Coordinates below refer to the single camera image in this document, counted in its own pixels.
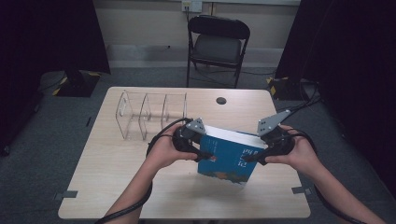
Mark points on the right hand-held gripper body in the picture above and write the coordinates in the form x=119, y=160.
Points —
x=275, y=137

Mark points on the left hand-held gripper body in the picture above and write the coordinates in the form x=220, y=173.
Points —
x=190, y=133

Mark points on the blue book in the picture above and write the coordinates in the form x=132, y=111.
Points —
x=224, y=155

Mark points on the person's left hand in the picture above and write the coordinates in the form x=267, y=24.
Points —
x=163, y=151

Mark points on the person's right hand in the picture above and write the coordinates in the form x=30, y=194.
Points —
x=303, y=152

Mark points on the clear acrylic book rack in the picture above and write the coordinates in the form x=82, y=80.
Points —
x=146, y=115

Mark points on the black stand base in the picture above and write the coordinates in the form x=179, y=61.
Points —
x=79, y=84
x=286, y=88

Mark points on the grey tape mark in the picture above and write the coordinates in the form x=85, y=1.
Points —
x=67, y=194
x=300, y=190

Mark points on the black folding chair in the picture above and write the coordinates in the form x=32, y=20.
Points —
x=216, y=46

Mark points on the black curtain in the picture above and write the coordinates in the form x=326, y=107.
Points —
x=40, y=46
x=351, y=62

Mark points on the white wall outlet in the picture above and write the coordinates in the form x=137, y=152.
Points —
x=191, y=5

